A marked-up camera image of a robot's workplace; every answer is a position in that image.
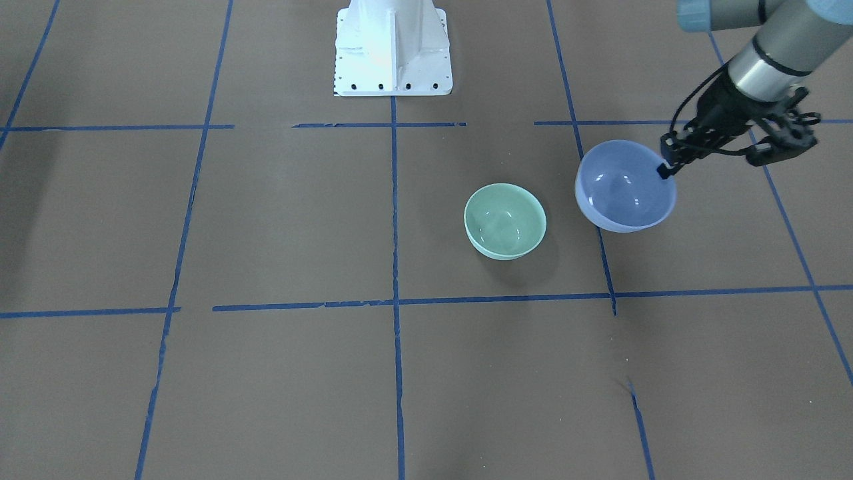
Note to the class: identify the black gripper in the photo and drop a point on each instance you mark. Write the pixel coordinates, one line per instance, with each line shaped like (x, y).
(724, 114)

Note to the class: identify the blue bowl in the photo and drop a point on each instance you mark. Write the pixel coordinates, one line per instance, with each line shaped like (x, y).
(619, 189)

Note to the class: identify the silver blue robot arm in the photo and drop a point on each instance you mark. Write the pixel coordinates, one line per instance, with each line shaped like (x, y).
(792, 39)

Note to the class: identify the green bowl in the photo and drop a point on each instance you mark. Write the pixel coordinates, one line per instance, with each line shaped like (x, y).
(504, 221)

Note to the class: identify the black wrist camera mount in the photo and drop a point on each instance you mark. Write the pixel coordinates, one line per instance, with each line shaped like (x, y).
(789, 132)

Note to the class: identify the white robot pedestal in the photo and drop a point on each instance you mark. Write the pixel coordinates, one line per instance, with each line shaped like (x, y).
(386, 48)

